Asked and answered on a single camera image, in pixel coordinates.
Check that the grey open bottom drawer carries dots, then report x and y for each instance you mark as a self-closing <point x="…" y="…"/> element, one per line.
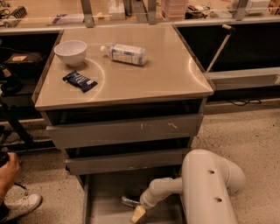
<point x="104" y="191"/>

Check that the pink stacked containers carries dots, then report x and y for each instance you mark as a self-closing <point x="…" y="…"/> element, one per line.
<point x="173" y="9"/>

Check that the silver redbull can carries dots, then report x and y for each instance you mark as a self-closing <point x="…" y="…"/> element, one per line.
<point x="129" y="202"/>

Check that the grey middle drawer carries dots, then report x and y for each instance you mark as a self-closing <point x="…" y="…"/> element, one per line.
<point x="126" y="162"/>

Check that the grey top drawer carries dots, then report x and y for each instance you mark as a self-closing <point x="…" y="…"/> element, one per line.
<point x="124" y="131"/>

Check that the clear plastic water bottle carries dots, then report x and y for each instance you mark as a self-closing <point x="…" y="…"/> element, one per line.
<point x="125" y="53"/>

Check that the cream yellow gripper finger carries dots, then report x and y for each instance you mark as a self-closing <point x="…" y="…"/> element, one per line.
<point x="138" y="215"/>

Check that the white ceramic bowl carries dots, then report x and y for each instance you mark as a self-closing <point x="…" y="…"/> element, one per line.
<point x="71" y="52"/>

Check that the dark blue snack packet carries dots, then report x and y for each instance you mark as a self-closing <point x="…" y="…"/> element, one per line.
<point x="80" y="81"/>

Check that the white tissue box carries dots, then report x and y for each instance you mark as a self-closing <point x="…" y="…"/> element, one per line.
<point x="116" y="10"/>

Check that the person's hand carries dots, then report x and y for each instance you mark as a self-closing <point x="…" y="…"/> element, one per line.
<point x="9" y="174"/>

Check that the white sneaker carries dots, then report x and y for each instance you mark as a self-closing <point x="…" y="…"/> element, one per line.
<point x="22" y="207"/>

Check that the black coiled tool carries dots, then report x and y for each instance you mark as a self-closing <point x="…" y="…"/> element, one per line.
<point x="15" y="17"/>

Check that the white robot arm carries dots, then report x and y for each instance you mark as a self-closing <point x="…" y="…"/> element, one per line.
<point x="206" y="184"/>

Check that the black bag on shelf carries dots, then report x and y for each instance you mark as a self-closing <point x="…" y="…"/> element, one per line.
<point x="26" y="65"/>

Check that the grey drawer cabinet with counter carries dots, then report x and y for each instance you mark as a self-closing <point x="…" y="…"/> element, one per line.
<point x="168" y="84"/>

